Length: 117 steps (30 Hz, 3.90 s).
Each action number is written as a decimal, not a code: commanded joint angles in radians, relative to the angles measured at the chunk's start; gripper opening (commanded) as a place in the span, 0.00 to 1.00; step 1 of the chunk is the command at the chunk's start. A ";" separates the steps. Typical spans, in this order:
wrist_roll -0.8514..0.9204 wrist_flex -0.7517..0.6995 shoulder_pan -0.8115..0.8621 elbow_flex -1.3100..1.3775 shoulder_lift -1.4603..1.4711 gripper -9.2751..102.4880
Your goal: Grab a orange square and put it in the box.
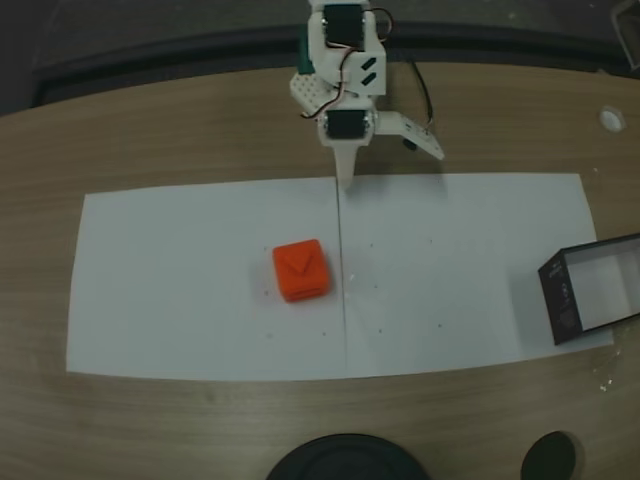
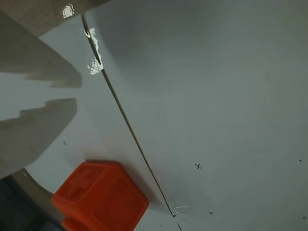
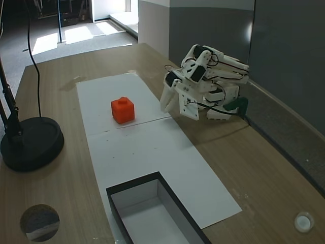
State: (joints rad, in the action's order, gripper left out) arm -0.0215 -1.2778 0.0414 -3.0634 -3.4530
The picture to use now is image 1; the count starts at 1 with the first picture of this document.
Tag green table clamp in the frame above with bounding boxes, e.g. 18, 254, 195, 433
298, 36, 317, 77

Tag black round camera stand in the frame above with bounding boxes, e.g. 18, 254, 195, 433
264, 433, 432, 480

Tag red white servo wires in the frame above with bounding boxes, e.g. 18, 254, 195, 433
300, 48, 367, 121

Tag orange cube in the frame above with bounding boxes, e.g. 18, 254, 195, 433
271, 238, 334, 305

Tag round table cable hole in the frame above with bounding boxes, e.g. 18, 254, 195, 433
519, 431, 585, 480

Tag small white round cap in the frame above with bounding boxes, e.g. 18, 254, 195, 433
599, 105, 624, 133

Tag black camera cable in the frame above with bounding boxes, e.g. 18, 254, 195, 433
409, 58, 436, 132

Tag black open box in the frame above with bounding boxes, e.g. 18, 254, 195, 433
537, 233, 640, 347

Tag white paper sheet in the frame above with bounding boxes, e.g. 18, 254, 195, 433
336, 172, 617, 379
66, 179, 347, 382

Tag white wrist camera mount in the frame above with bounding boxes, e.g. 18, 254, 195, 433
374, 110, 446, 162

